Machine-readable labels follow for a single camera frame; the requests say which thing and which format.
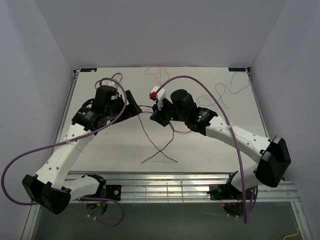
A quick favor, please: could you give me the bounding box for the right blue corner label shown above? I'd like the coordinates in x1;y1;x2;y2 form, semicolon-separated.
228;67;247;73

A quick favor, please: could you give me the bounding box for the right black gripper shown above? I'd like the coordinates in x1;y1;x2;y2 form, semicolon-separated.
149;98;187;128

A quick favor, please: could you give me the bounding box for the red black paired wire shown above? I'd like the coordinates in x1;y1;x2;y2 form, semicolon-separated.
136;104;193;165

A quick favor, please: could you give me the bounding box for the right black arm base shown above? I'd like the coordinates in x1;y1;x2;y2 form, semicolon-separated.
207;184;245;217

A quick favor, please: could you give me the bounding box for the yellow wire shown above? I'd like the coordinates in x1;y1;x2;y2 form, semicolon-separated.
283;227;300;240

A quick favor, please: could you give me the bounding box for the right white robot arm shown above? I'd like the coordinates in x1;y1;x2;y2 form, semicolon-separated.
149;86;291;200

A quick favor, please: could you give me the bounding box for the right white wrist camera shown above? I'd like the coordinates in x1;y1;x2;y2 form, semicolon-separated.
149;86;166;110

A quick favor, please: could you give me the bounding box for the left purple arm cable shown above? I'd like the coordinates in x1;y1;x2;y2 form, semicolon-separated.
1;76;127;227

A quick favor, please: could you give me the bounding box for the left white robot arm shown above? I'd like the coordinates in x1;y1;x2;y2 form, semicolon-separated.
22;85;142;215

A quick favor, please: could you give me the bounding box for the blue corner label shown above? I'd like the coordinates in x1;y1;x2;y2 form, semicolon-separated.
228;67;247;73
80;68;97;73

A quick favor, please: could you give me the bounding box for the aluminium rail frame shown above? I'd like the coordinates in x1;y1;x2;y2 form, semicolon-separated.
21;67;313;240

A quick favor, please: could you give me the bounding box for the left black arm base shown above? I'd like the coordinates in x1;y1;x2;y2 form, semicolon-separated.
84;184;122;217

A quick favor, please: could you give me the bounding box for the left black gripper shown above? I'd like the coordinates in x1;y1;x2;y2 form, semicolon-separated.
105;90;142;125

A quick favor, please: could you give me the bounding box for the left blue corner label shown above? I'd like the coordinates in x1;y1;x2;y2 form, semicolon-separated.
80;68;97;73

